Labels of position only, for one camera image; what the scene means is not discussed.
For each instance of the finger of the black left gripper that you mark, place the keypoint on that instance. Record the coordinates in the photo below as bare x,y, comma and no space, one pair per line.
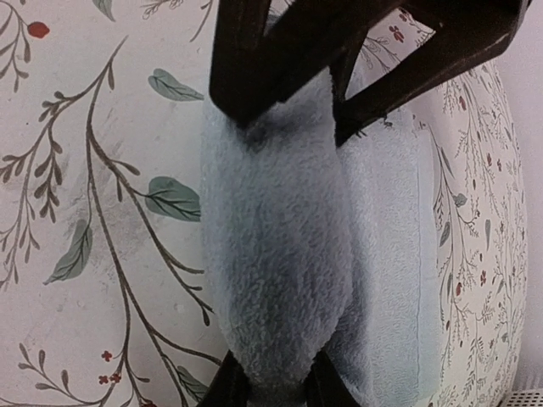
466,34
255,65

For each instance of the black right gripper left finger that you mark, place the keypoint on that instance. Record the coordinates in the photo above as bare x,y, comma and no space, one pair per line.
229,387

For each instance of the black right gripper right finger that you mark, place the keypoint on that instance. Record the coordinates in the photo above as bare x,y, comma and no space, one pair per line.
324,387

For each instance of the light blue terry towel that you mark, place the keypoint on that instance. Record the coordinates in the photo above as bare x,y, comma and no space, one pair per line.
310,246

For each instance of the floral table cover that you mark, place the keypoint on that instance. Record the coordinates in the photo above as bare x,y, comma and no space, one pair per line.
104,298

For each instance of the white perforated plastic basket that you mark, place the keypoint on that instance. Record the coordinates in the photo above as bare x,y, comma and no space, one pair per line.
525,398

